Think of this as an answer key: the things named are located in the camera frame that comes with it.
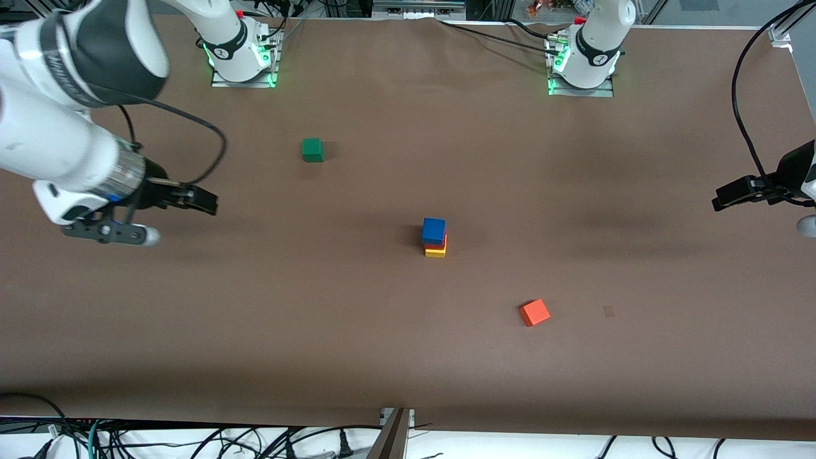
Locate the dark metal bar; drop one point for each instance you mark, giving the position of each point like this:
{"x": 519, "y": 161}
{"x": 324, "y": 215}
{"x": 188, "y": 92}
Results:
{"x": 389, "y": 443}

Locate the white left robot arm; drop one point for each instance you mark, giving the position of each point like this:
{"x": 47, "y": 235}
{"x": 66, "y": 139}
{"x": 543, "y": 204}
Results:
{"x": 599, "y": 38}

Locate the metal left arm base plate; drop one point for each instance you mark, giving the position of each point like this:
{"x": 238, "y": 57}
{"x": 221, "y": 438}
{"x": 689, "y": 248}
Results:
{"x": 599, "y": 94}

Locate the blue cube block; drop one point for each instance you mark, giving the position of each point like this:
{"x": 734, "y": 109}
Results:
{"x": 433, "y": 229}

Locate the red cube block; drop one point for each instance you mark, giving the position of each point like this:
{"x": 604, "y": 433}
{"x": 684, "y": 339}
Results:
{"x": 437, "y": 246}

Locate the silver metal bracket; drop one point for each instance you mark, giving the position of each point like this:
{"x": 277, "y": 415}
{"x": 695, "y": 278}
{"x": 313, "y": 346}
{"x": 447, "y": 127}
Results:
{"x": 408, "y": 417}

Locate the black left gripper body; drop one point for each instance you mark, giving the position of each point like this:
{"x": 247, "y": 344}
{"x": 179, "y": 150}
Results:
{"x": 789, "y": 173}

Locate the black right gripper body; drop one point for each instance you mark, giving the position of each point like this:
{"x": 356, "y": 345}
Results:
{"x": 155, "y": 187}

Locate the green cube block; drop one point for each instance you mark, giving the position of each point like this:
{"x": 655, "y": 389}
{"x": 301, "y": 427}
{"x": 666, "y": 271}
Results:
{"x": 312, "y": 150}

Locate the black power plug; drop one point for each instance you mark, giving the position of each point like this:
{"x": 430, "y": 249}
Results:
{"x": 345, "y": 445}

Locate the brown table cover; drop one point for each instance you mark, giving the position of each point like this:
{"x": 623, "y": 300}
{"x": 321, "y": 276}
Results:
{"x": 382, "y": 357}

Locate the orange cube block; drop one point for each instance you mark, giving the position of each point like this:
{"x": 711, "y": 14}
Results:
{"x": 534, "y": 312}

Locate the aluminium frame corner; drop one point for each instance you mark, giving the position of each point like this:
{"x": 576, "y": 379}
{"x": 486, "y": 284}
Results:
{"x": 781, "y": 32}

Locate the yellow cube block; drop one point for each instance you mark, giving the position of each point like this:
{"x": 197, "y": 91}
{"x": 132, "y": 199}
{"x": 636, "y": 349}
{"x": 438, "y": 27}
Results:
{"x": 436, "y": 253}

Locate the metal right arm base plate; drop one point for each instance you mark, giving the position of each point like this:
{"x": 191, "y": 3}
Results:
{"x": 220, "y": 83}

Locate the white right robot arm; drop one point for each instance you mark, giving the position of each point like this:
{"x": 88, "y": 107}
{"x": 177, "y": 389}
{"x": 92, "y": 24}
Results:
{"x": 51, "y": 140}

